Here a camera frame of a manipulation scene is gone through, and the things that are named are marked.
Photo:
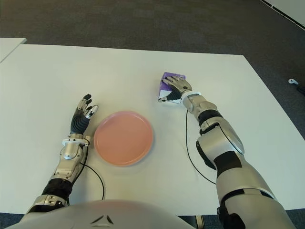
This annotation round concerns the robot right hand black silver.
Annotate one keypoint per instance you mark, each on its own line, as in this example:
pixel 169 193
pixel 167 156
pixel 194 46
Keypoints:
pixel 181 84

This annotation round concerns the robot left hand black silver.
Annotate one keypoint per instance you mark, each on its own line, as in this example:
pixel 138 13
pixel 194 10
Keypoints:
pixel 79 124

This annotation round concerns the purple tissue paper pack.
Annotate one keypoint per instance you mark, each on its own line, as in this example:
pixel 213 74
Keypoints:
pixel 164 90

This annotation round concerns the robot left arm silver black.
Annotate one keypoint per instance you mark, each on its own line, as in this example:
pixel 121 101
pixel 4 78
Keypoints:
pixel 68 162

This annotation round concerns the robot right arm silver black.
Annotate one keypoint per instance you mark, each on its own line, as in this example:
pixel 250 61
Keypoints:
pixel 224 143

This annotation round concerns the round pink plate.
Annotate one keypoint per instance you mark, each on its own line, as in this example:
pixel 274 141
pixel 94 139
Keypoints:
pixel 122 138

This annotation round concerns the silver robot torso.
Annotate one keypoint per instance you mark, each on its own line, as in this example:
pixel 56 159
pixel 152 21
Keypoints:
pixel 114 214

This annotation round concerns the adjacent white table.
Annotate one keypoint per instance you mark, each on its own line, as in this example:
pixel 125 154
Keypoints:
pixel 9 46

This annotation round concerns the white controller on floor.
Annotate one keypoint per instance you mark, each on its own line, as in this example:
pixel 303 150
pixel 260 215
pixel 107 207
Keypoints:
pixel 293 81

